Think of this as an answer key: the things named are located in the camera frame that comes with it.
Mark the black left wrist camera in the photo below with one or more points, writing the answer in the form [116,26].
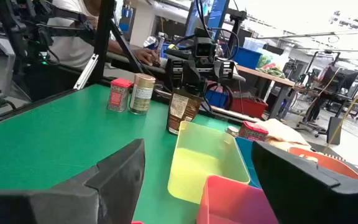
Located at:
[204,48]

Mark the black frame post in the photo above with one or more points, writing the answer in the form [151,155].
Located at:
[102,40]

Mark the blue storage tub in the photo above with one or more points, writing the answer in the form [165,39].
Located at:
[247,58]

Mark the computer monitor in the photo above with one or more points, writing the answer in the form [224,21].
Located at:
[216,14]

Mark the person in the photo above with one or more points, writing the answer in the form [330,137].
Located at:
[70,46]

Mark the black frame brace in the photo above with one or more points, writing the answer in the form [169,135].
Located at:
[126,46]

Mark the silver aluminium strut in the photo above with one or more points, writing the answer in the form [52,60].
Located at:
[85,71]

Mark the yellow-green plastic bin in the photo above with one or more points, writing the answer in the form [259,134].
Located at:
[204,161]

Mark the magenta plastic bin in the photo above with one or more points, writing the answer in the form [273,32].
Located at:
[232,202]

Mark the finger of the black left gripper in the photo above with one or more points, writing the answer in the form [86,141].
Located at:
[209,84]
[193,76]

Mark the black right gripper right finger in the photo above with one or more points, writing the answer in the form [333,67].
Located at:
[315,199]

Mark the person's hand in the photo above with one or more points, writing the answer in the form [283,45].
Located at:
[148,57]

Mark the grey office desk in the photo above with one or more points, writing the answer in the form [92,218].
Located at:
[120,60]

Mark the brown taco seasoning packet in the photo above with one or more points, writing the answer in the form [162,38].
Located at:
[182,112]

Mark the red storage crate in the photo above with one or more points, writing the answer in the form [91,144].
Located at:
[250,107]

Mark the tan-lid cylindrical spice jar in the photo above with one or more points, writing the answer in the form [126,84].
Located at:
[141,93]

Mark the red-lid square spice tin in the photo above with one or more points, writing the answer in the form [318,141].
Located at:
[253,131]
[119,95]

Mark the black background monitor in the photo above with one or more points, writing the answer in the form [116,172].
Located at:
[342,79]

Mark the orange plastic bin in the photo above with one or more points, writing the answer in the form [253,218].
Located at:
[334,163]

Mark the black computer case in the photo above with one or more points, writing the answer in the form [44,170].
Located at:
[334,130]

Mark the blue storage crate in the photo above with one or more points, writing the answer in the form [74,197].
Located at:
[216,98]

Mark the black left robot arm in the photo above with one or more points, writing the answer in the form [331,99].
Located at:
[67,18]

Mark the clear plastic bottle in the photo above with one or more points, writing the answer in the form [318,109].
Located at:
[160,43]

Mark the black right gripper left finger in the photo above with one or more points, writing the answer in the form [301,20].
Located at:
[73,202]

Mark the wooden top desk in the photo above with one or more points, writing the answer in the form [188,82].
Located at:
[269,76]

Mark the blue plastic bin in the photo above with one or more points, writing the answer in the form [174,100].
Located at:
[247,158]

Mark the yellow checked cloth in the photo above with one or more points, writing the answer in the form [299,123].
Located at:
[284,133]

